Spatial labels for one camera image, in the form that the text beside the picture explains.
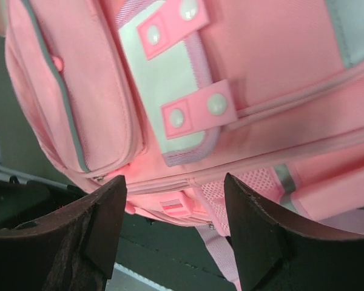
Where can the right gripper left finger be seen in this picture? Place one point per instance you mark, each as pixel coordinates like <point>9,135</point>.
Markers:
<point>71,248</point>

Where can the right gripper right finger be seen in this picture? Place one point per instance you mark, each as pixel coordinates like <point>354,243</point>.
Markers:
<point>277,249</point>

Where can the pink school backpack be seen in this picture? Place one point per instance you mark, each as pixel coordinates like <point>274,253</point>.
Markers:
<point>173,95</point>

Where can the grey slotted cable duct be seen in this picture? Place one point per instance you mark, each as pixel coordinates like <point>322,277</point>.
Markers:
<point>168,278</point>

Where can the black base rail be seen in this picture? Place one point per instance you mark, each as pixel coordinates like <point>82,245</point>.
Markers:
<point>144,245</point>

